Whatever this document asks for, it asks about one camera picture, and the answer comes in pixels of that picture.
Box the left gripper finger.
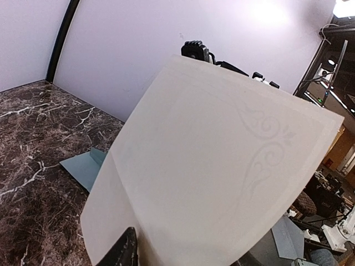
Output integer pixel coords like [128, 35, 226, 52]
[97, 227, 138, 266]

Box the teal green envelope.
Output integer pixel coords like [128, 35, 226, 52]
[60, 147, 107, 192]

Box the beige ornate letter paper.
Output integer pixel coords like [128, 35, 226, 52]
[80, 55, 343, 265]

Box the grey folded envelope outside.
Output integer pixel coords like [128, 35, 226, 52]
[271, 216, 305, 260]

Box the brown woven stool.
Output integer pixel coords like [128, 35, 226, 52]
[292, 191, 317, 217]

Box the left black frame post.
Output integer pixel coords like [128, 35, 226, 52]
[45, 0, 80, 83]

